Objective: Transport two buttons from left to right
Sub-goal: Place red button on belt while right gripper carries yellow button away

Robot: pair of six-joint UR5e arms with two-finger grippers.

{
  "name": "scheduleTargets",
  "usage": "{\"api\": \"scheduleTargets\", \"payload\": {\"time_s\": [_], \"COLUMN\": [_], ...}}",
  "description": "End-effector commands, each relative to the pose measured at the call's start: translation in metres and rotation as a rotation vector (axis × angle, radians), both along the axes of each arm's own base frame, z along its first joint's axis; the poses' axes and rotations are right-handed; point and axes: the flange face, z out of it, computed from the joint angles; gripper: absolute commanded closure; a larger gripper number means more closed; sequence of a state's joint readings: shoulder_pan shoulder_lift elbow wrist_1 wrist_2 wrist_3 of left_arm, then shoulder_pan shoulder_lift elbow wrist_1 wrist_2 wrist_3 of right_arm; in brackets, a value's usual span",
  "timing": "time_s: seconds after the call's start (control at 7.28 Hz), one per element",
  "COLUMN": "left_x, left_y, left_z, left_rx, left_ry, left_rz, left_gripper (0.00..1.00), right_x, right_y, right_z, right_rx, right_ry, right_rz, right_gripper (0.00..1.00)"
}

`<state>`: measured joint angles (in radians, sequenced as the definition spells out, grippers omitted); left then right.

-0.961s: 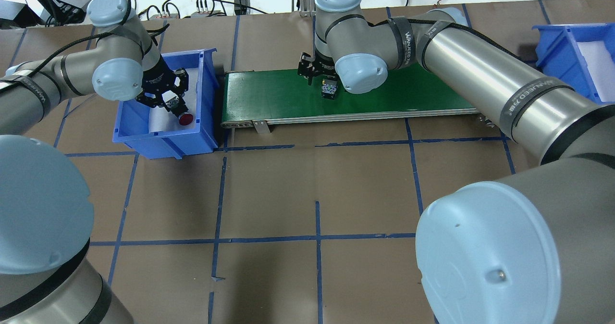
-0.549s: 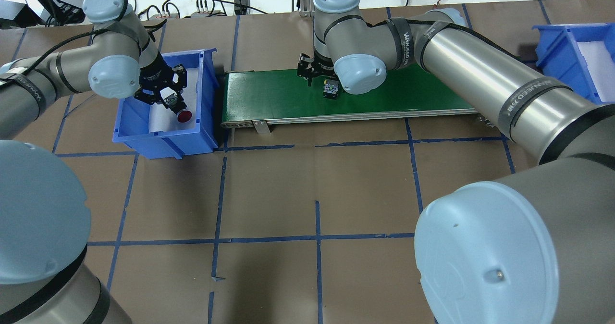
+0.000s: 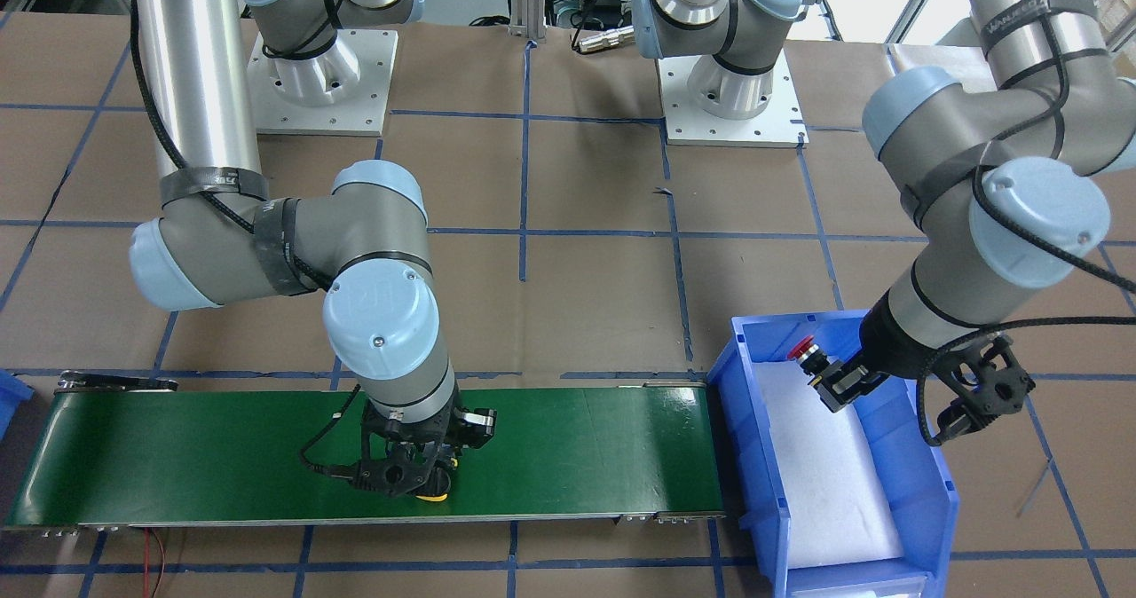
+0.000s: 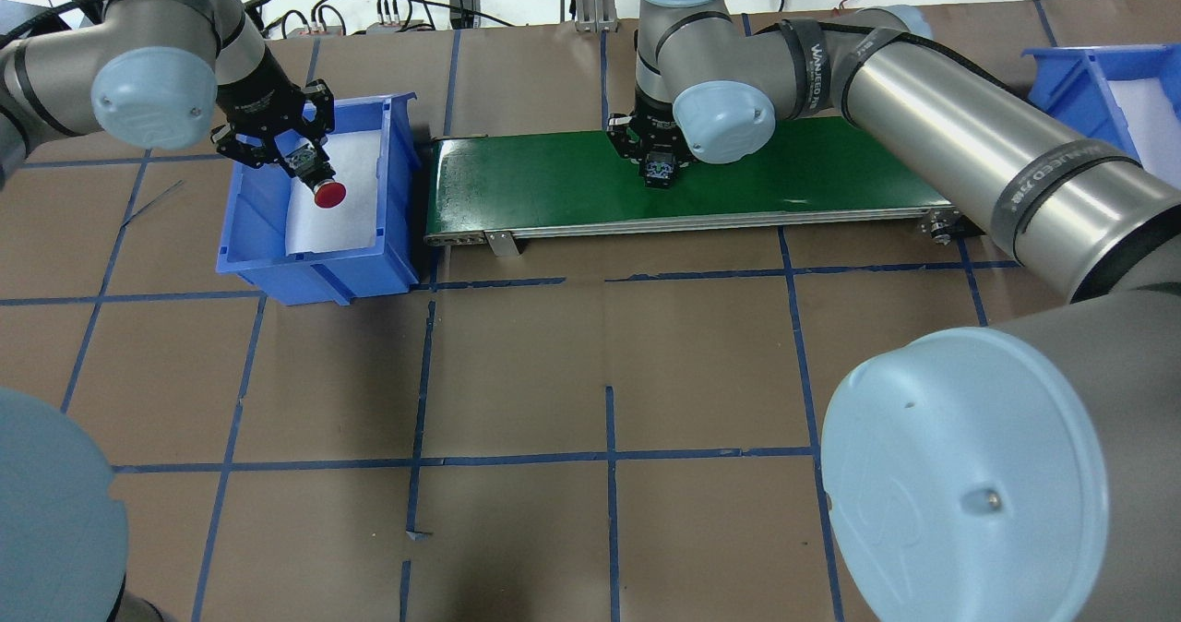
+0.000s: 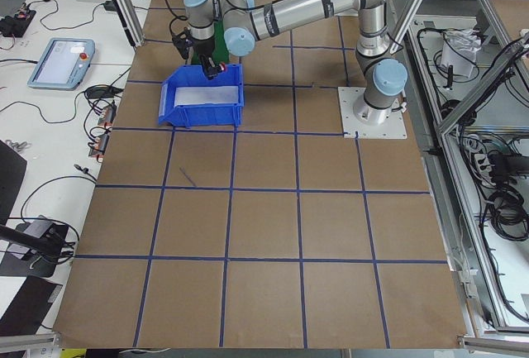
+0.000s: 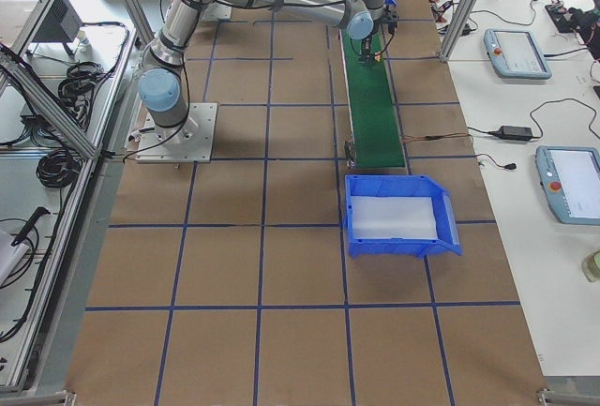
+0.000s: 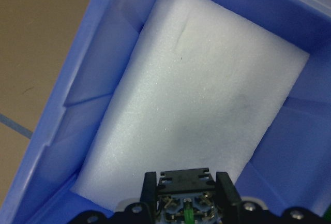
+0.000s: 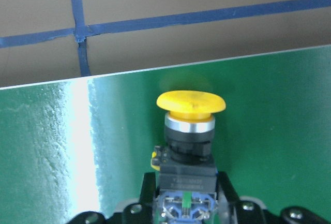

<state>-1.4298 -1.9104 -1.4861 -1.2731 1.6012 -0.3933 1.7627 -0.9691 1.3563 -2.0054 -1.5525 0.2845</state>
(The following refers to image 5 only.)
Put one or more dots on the near teach pendant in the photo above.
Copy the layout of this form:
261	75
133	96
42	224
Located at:
63	64

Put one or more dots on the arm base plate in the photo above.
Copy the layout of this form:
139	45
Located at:
361	121

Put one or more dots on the left blue plastic bin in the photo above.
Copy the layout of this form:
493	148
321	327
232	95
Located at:
189	99

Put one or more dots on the black monitor stand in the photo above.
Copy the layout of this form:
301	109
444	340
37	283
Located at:
37	247

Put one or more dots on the white paper bag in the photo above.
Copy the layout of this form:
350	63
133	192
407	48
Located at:
459	51

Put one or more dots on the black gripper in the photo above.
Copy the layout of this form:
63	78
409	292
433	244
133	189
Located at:
203	49

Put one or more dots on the black power adapter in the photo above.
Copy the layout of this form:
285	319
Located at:
109	6

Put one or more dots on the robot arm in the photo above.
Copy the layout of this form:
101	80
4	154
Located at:
245	23

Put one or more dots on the green conveyor belt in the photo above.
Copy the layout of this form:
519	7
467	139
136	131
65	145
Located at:
220	54

